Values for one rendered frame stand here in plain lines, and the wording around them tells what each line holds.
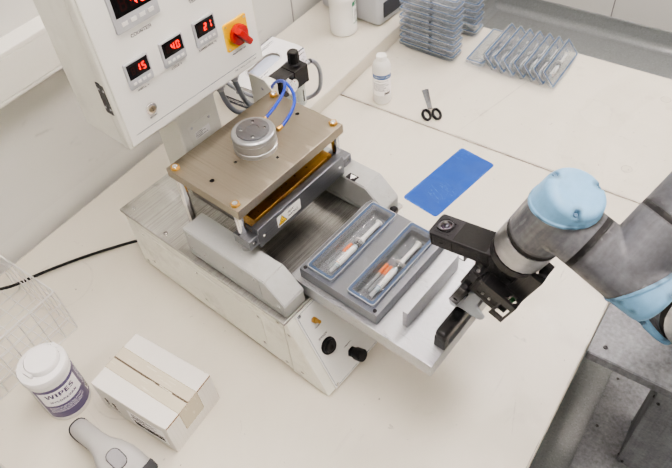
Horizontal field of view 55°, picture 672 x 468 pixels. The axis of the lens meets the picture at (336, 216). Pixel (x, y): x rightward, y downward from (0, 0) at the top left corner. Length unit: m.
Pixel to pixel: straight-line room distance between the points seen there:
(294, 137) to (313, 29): 0.93
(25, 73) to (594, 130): 1.33
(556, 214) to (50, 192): 1.22
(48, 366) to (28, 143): 0.54
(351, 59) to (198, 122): 0.74
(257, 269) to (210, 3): 0.46
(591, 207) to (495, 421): 0.57
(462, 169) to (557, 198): 0.88
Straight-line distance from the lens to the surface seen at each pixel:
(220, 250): 1.16
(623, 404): 2.18
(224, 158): 1.16
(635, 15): 3.54
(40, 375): 1.26
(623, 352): 1.37
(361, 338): 1.27
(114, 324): 1.45
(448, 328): 1.02
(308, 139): 1.17
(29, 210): 1.65
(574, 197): 0.77
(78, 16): 1.03
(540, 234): 0.80
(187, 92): 1.20
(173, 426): 1.20
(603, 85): 1.95
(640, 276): 0.80
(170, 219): 1.34
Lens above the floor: 1.87
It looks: 47 degrees down
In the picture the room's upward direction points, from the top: 6 degrees counter-clockwise
